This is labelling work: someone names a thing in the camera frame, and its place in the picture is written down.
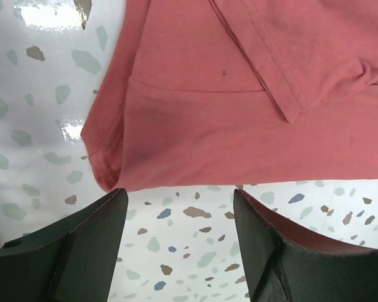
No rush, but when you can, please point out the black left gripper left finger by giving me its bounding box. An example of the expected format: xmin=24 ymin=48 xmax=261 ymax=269
xmin=0 ymin=189 xmax=128 ymax=302

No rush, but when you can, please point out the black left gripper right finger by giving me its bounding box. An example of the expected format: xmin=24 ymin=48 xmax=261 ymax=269
xmin=233 ymin=189 xmax=378 ymax=302

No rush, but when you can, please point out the dusty red t-shirt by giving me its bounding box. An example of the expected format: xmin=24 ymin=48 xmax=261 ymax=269
xmin=81 ymin=1 xmax=378 ymax=191

